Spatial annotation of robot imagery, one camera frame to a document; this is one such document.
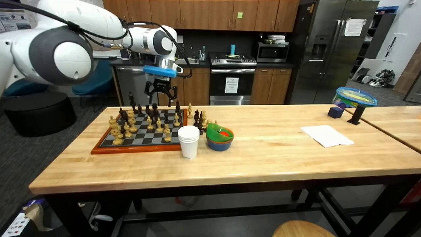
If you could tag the steel dishwasher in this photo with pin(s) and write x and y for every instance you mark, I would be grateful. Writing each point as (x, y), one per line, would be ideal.
(131, 84)

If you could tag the steel refrigerator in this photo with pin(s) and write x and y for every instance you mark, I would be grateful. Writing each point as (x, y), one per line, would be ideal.
(332, 52)

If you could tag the white paper sheet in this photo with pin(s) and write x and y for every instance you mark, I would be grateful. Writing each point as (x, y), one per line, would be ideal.
(354, 27)

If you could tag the bottle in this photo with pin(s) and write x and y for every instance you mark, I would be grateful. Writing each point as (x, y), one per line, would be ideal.
(203, 54)

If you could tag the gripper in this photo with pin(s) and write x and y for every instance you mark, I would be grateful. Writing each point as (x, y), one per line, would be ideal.
(161, 85)

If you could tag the stack of plastic bowls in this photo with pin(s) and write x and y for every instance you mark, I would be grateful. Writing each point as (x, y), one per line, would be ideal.
(218, 143)

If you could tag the wooden base cabinet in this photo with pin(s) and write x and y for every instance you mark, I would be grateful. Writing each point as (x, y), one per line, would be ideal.
(195, 87)
(270, 86)

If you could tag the black stand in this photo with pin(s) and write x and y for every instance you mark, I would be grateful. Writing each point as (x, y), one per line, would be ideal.
(357, 114)

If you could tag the wall poster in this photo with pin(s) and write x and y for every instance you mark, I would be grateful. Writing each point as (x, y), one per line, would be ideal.
(16, 19)

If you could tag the bag with paper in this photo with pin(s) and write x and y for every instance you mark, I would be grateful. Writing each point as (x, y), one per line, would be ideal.
(26, 219)

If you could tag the black chess piece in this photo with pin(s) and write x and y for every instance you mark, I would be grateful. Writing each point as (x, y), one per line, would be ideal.
(132, 100)
(121, 113)
(200, 127)
(147, 111)
(178, 108)
(140, 110)
(155, 111)
(125, 117)
(166, 117)
(196, 117)

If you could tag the round blue rimmed tub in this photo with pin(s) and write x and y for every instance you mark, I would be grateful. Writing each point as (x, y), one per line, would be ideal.
(355, 97)

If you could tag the teal cup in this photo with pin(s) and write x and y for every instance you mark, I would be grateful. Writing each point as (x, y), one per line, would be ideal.
(233, 49)

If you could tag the light wooden chess piece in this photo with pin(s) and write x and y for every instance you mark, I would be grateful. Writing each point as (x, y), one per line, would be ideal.
(117, 135)
(149, 123)
(131, 115)
(189, 111)
(112, 123)
(159, 125)
(176, 120)
(127, 130)
(133, 125)
(120, 133)
(204, 119)
(167, 133)

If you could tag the blue block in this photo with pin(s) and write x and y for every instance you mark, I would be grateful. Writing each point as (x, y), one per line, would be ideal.
(335, 112)

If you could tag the wooden table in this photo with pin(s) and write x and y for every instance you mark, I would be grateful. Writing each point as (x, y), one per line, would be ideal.
(394, 125)

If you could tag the chess board with red frame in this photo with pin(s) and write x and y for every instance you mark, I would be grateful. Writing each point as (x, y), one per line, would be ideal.
(144, 135)

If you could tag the round wooden stool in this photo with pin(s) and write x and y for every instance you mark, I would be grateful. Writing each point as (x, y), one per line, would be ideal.
(302, 230)

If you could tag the small orange toy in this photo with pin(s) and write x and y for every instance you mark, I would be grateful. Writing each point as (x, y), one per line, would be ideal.
(224, 133)

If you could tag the white board panel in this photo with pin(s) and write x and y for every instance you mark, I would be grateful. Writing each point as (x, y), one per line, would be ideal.
(391, 52)

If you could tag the teal chair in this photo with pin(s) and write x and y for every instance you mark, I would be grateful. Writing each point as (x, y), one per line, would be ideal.
(26, 88)
(95, 82)

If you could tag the white paper sign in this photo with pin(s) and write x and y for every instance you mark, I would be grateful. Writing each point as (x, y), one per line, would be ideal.
(232, 85)

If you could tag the row of wooden wall cabinets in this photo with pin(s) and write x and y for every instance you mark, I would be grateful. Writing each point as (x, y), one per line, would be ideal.
(204, 13)

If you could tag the steel microwave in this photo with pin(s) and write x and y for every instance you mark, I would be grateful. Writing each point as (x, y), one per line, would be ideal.
(272, 52)

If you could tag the small legged robot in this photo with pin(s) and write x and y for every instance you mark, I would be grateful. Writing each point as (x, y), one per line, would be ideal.
(383, 78)

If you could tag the black round ottoman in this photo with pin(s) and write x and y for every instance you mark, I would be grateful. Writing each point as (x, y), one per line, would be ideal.
(39, 113)

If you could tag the steel stove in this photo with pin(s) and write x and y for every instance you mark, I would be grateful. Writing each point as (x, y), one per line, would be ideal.
(232, 82)

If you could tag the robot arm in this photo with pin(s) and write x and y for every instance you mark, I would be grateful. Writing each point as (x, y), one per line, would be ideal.
(56, 56)

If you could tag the stack of plates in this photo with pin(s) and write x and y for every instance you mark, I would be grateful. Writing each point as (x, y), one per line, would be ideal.
(276, 39)

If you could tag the dark shelf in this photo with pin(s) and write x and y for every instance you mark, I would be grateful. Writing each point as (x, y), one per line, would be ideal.
(375, 36)

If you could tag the stack of white paper cups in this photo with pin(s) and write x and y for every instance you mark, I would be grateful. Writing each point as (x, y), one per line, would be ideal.
(189, 141)

